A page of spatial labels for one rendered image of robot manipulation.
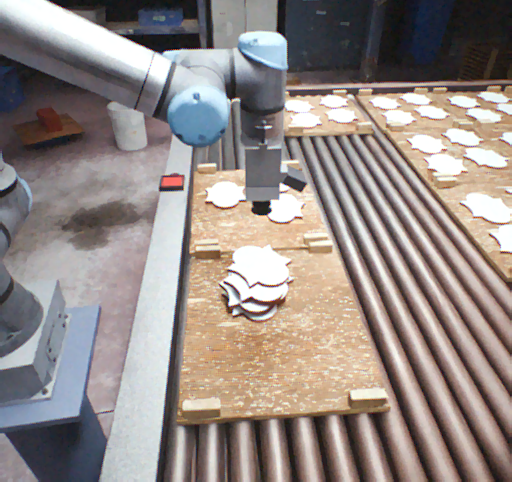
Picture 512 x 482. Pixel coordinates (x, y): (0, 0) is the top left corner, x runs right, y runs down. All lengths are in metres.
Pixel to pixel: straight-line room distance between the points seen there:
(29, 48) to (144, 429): 0.57
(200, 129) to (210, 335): 0.43
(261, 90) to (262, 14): 4.93
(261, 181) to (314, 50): 5.17
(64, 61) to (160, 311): 0.54
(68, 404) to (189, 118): 0.58
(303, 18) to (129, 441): 5.38
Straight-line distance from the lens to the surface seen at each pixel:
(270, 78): 0.66
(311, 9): 5.75
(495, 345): 0.94
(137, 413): 0.77
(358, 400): 0.73
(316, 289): 0.90
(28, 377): 0.85
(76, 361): 0.93
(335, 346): 0.81
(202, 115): 0.51
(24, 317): 0.83
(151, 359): 0.83
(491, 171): 1.52
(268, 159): 0.70
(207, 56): 0.65
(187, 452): 0.73
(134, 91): 0.53
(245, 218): 1.10
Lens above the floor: 1.57
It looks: 36 degrees down
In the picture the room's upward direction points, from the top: straight up
